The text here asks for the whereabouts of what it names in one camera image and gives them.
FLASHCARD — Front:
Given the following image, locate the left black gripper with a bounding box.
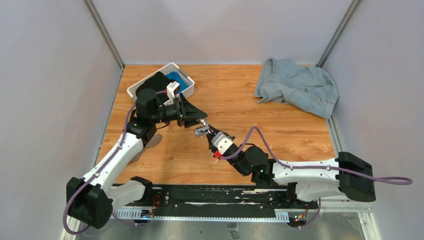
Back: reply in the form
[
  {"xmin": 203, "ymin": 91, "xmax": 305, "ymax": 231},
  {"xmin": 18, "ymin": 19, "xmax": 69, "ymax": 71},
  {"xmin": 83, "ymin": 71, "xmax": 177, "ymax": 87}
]
[{"xmin": 150, "ymin": 93, "xmax": 208, "ymax": 129}]

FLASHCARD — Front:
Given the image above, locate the chrome water faucet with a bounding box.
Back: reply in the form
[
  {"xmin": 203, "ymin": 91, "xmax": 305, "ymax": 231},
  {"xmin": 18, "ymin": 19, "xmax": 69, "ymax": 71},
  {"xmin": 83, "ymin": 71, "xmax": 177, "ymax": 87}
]
[{"xmin": 194, "ymin": 124, "xmax": 212, "ymax": 137}]

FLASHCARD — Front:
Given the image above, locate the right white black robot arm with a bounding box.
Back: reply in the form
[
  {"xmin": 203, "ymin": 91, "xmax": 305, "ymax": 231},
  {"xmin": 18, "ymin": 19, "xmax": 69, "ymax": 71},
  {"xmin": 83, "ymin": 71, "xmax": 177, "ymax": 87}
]
[{"xmin": 206, "ymin": 131, "xmax": 376, "ymax": 209}]

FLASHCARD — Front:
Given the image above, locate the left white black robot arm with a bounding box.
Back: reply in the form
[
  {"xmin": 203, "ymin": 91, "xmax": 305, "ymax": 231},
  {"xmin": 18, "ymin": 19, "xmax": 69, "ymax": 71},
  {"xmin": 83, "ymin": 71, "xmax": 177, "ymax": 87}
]
[{"xmin": 62, "ymin": 88, "xmax": 208, "ymax": 235}]

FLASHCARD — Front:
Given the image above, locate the blue cloth in basket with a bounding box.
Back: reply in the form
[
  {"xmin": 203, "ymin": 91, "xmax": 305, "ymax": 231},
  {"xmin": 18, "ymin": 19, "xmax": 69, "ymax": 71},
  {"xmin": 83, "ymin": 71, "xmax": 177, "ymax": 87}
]
[{"xmin": 165, "ymin": 71, "xmax": 189, "ymax": 89}]

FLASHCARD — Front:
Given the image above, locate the black cloth in basket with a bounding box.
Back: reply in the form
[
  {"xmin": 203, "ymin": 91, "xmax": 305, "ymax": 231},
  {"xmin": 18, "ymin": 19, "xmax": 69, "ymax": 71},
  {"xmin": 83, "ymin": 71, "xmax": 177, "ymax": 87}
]
[{"xmin": 135, "ymin": 71, "xmax": 177, "ymax": 97}]

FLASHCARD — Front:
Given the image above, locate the white plastic basket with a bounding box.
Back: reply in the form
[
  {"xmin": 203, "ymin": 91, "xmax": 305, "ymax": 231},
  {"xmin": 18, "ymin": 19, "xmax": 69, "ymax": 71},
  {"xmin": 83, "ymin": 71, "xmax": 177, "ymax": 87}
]
[{"xmin": 126, "ymin": 62, "xmax": 195, "ymax": 102}]

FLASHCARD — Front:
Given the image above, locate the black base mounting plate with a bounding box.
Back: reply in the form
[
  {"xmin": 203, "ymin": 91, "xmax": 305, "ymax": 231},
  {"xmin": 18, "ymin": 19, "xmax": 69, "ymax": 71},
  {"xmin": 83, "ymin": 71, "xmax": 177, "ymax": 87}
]
[{"xmin": 123, "ymin": 184, "xmax": 318, "ymax": 222}]

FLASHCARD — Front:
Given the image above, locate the grey-blue denim garment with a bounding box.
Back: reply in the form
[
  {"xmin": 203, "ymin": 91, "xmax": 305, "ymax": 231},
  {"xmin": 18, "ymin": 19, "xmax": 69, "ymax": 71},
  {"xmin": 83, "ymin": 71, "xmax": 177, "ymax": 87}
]
[{"xmin": 253, "ymin": 58, "xmax": 339, "ymax": 119}]

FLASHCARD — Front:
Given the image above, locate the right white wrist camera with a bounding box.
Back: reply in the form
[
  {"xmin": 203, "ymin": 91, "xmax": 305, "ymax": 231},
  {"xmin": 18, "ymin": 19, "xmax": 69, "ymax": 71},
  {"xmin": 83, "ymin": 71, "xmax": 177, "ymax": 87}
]
[{"xmin": 211, "ymin": 131, "xmax": 234, "ymax": 155}]

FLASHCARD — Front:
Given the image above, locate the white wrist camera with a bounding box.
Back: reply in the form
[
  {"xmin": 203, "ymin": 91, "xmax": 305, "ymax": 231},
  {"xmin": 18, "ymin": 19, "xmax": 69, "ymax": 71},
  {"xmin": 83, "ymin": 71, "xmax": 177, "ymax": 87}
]
[
  {"xmin": 165, "ymin": 81, "xmax": 181, "ymax": 100},
  {"xmin": 211, "ymin": 131, "xmax": 234, "ymax": 155}
]

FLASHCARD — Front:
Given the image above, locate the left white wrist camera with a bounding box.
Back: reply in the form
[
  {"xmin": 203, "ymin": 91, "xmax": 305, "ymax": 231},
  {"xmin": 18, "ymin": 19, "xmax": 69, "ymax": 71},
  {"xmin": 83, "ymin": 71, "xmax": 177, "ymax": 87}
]
[{"xmin": 165, "ymin": 81, "xmax": 181, "ymax": 100}]

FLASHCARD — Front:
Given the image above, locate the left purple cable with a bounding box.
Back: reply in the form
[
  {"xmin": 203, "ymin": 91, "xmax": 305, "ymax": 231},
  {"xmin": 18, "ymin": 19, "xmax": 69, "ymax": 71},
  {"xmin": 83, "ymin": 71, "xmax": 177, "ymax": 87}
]
[{"xmin": 62, "ymin": 90, "xmax": 170, "ymax": 235}]

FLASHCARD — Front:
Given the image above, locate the purple cable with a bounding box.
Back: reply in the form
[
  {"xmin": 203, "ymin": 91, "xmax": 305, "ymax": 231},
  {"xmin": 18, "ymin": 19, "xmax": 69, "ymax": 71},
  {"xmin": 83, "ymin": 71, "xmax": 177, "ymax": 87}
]
[
  {"xmin": 62, "ymin": 90, "xmax": 170, "ymax": 235},
  {"xmin": 219, "ymin": 126, "xmax": 414, "ymax": 230}
]

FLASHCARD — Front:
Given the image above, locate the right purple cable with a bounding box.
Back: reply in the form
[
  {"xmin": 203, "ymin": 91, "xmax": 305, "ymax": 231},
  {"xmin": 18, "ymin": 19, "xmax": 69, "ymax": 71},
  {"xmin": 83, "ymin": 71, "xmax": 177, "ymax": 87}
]
[{"xmin": 219, "ymin": 126, "xmax": 414, "ymax": 230}]

